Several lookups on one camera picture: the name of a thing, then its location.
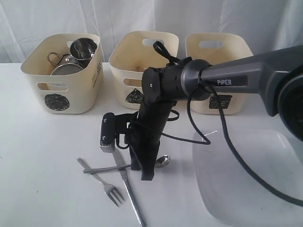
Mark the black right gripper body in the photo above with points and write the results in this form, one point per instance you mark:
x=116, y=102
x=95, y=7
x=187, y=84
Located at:
x=147, y=126

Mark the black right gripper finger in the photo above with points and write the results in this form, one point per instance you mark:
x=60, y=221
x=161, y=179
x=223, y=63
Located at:
x=135, y=157
x=148, y=164

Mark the stainless steel spoon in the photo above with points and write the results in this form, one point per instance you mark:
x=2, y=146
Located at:
x=160, y=162

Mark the stainless steel fork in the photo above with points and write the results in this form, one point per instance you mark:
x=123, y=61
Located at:
x=111, y=191

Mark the stainless steel knife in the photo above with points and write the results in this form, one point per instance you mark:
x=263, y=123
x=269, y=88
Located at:
x=123, y=172

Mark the large stainless steel bowl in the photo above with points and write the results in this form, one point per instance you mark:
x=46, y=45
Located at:
x=66, y=69

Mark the small stainless steel cup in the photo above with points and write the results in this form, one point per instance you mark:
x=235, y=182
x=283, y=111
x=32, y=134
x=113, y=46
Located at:
x=83, y=49

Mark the steel mug with handle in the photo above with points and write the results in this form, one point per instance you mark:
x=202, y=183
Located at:
x=57, y=59

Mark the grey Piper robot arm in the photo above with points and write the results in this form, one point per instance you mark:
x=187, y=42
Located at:
x=276, y=76

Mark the cream bin with triangle mark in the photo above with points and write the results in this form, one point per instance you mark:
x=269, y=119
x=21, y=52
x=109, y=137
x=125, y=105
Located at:
x=133, y=54

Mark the white square plate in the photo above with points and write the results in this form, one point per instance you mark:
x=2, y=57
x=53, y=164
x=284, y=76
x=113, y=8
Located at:
x=232, y=196

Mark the cream bin with circle mark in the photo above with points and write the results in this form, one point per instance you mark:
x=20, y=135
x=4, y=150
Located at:
x=63, y=94

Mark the cream bin with square mark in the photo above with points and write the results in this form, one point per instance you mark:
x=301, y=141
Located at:
x=218, y=48

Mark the white backdrop curtain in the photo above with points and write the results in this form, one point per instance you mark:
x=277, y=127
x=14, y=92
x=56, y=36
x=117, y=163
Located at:
x=264, y=24

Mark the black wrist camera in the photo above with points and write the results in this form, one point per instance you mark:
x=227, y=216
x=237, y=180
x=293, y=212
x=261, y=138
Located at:
x=107, y=133

